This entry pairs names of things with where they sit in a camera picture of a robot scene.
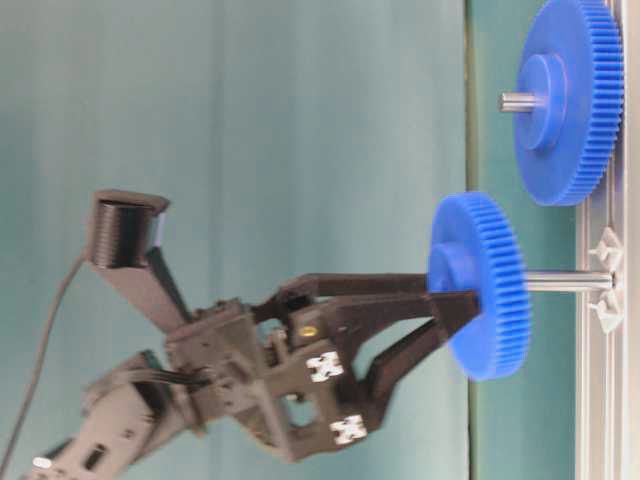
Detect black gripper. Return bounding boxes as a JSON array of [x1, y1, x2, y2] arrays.
[[164, 273, 480, 462]]

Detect small blue plastic gear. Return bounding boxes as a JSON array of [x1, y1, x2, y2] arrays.
[[428, 192, 531, 381]]

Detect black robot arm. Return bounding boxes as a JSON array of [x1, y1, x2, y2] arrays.
[[29, 274, 480, 479]]

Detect long steel shaft lower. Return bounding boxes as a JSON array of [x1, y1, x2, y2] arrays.
[[525, 270, 615, 293]]

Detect short steel shaft upper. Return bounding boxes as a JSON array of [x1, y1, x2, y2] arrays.
[[498, 92, 547, 113]]

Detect large blue plastic gear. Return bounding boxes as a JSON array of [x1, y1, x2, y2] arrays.
[[513, 1, 624, 206]]

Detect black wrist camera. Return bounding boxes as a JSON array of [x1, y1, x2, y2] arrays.
[[87, 189, 170, 269]]

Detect thin black camera cable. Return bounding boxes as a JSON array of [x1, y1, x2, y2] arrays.
[[0, 253, 91, 469]]

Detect white plastic shaft bracket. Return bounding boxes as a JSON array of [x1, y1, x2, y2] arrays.
[[588, 226, 624, 334]]

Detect aluminium extrusion rail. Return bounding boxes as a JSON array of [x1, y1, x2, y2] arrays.
[[575, 1, 639, 479]]

